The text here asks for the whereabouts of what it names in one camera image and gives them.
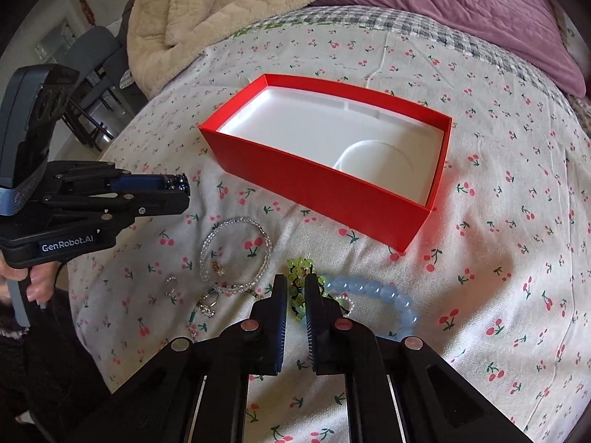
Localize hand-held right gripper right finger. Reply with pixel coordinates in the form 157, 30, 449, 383
305, 274, 532, 443

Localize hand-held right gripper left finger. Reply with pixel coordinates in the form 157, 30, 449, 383
78, 274, 288, 443

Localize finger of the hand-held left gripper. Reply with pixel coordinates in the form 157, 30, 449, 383
43, 191, 191, 223
54, 162, 168, 195

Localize small white pearl bracelet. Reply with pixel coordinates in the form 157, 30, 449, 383
323, 288, 356, 319

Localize green bead bracelet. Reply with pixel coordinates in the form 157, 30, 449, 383
286, 257, 328, 329

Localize silver ring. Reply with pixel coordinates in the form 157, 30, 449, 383
196, 293, 220, 317

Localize clear crystal bead bracelet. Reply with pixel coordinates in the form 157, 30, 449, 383
199, 216, 274, 294

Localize pale blue bead bracelet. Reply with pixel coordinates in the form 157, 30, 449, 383
322, 274, 422, 343

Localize red cardboard box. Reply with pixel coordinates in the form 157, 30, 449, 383
198, 73, 452, 255

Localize person's left hand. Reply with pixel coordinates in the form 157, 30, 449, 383
0, 258, 57, 308

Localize grey chair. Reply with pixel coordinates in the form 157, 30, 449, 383
60, 25, 139, 153

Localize beige fleece blanket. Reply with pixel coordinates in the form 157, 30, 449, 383
127, 0, 365, 95

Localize cherry print bedsheet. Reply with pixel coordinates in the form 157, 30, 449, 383
69, 4, 591, 443

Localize grey checked cloth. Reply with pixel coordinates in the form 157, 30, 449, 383
231, 4, 591, 130

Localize purple quilt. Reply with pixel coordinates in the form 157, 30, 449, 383
314, 0, 587, 97

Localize white printed pillow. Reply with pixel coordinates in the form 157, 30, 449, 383
549, 0, 586, 58

